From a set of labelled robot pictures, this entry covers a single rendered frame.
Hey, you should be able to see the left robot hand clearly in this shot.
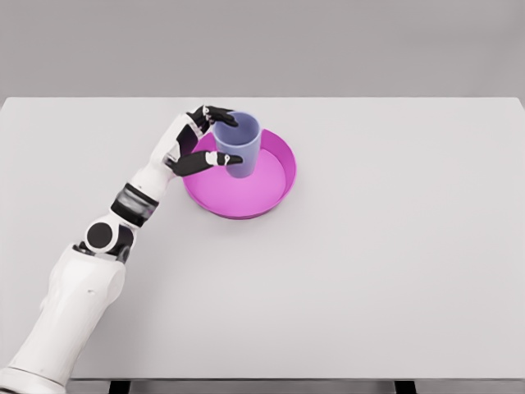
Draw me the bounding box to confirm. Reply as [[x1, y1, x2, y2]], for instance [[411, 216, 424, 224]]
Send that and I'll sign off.
[[147, 104, 244, 177]]

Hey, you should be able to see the lavender blue plastic cup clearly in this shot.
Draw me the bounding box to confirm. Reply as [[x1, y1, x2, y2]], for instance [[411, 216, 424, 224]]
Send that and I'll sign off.
[[212, 111, 262, 180]]

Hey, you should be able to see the magenta round plate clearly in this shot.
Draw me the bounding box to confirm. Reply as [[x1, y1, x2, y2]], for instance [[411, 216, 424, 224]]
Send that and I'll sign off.
[[182, 128, 297, 221]]

